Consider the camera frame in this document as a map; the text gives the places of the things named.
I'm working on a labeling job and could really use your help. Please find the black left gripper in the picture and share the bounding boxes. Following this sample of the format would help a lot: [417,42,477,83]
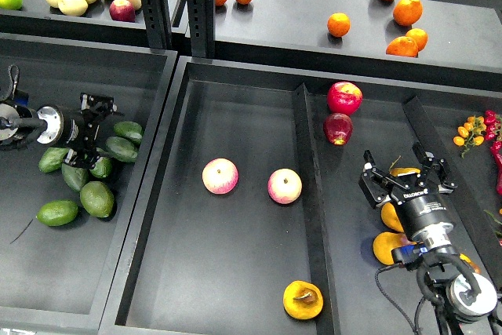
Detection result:
[58,93,117,169]

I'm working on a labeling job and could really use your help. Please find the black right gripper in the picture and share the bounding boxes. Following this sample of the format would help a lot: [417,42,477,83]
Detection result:
[358,142,458,241]

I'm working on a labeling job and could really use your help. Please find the yellow pear with stem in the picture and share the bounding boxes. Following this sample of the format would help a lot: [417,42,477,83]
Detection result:
[282,280,324,320]

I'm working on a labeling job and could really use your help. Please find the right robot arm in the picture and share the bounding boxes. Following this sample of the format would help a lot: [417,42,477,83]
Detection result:
[359,143,501,334]

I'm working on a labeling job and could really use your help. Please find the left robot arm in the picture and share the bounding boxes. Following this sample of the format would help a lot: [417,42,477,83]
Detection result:
[1,64,117,169]

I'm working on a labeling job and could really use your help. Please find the yellow pear top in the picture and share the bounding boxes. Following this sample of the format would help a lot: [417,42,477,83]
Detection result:
[388,155,420,177]

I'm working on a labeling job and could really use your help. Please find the avocado middle right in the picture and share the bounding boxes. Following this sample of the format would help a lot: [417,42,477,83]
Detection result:
[105,136,138,163]

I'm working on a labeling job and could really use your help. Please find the avocado centre small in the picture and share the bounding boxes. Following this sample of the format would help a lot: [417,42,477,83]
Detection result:
[90,157,113,179]

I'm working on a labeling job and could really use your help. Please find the avocado upper right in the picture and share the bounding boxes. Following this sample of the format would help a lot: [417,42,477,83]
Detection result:
[113,121,144,145]

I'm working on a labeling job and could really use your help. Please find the light green avocado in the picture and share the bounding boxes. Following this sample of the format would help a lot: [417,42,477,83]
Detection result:
[36,199,78,227]

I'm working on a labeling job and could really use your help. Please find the yellow pear lower right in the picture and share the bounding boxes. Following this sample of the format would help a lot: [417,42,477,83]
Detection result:
[460,253,482,274]

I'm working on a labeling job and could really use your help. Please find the dark red apple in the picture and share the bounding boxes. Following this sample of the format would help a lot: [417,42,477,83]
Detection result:
[323,113,353,146]

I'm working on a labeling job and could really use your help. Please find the orange cherry tomato bunch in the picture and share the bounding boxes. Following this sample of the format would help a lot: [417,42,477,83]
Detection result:
[453,116,486,158]

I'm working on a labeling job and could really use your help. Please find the bright red apple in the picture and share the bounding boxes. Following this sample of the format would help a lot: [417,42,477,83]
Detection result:
[326,82,363,115]

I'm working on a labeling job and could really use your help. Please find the red chili peppers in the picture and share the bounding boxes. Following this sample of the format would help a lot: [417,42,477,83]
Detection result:
[484,110,502,195]

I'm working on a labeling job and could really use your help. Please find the pink apple right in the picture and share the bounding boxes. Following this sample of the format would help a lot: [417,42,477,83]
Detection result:
[267,168,302,205]

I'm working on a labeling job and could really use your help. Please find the pink apple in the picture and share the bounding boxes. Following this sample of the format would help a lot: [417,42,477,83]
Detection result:
[267,168,302,205]
[202,158,238,195]

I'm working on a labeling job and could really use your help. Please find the red apple on shelf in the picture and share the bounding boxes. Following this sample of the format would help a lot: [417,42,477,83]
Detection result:
[109,0,136,23]

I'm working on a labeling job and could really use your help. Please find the black tray divider left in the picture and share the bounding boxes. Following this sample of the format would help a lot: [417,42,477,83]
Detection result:
[292,84,340,334]

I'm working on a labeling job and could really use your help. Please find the orange front right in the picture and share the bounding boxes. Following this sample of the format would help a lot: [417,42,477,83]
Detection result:
[386,36,419,57]

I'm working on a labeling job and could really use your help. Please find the pink apple left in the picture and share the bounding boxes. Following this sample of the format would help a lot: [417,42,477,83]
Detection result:
[202,158,238,195]

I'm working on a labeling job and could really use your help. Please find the orange behind front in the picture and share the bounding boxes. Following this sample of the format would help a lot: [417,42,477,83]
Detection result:
[406,28,428,52]

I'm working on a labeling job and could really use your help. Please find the black shelf post left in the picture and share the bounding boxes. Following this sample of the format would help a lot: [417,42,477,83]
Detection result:
[142,0,173,49]

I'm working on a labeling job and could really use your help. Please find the black shelf post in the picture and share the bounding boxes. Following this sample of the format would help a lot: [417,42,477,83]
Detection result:
[142,0,173,49]
[186,0,216,59]

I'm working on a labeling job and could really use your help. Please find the black shelf post right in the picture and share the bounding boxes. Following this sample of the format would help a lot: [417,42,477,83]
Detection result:
[186,0,216,59]

